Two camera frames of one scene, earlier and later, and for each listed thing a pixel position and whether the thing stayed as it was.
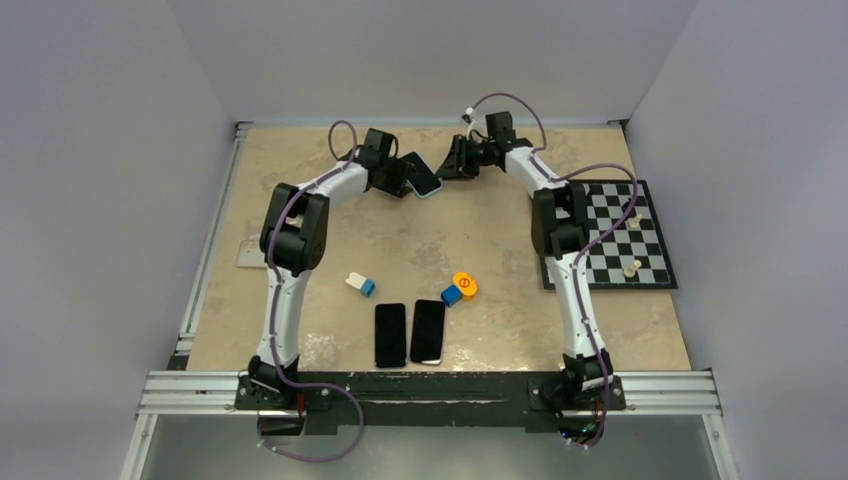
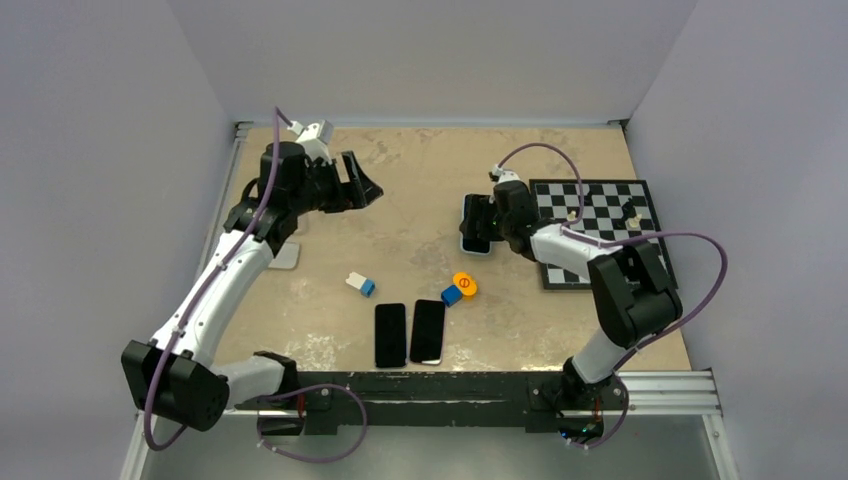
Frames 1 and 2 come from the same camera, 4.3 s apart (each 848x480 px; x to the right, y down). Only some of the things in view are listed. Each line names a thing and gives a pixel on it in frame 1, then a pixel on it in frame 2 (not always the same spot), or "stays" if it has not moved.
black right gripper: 456,166 → 497,237
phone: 425,181 → 477,235
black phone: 390,338 stays
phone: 427,332 stays
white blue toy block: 365,285 stays
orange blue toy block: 464,287 stays
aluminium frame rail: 669,393 stays
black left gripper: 402,170 → 356,194
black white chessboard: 631,257 stays
